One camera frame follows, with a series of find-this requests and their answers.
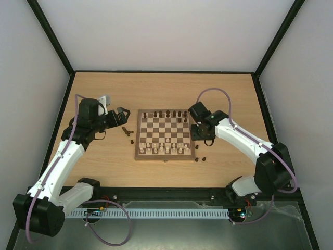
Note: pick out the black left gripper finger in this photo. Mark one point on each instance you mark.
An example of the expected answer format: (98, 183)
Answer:
(123, 113)
(122, 121)

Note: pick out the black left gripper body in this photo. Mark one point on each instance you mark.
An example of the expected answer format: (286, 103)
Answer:
(110, 123)

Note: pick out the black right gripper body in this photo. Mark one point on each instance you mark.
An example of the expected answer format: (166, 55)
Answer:
(196, 133)

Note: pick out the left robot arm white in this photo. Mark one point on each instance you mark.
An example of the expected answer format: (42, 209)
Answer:
(44, 208)

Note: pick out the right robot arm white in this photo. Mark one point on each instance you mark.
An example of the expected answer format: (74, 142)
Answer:
(273, 166)

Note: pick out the wooden chess board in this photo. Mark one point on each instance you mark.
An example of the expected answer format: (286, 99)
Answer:
(163, 138)

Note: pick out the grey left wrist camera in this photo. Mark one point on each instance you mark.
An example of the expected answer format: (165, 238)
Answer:
(104, 102)

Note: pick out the light blue cable duct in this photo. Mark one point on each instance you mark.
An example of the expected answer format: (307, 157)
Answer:
(152, 213)

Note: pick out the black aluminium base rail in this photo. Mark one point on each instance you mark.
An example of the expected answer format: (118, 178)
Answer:
(209, 196)

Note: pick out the black frame post left rear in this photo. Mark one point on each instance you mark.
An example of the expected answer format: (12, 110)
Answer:
(42, 19)

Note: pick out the black frame post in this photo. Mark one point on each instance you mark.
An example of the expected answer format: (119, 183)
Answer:
(42, 19)
(285, 25)

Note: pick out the black frame post right rear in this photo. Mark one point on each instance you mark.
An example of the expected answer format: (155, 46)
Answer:
(285, 25)

